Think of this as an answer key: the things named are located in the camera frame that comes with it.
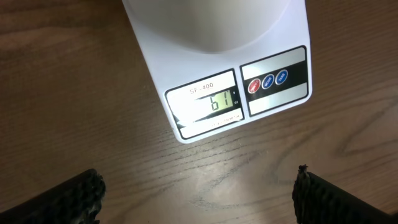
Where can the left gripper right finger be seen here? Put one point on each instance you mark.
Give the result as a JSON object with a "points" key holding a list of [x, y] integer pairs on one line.
{"points": [[317, 201]]}

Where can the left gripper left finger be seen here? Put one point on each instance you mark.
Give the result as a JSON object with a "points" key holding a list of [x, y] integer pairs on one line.
{"points": [[74, 201]]}

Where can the white digital kitchen scale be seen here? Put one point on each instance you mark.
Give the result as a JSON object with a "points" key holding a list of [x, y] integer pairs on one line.
{"points": [[217, 65]]}

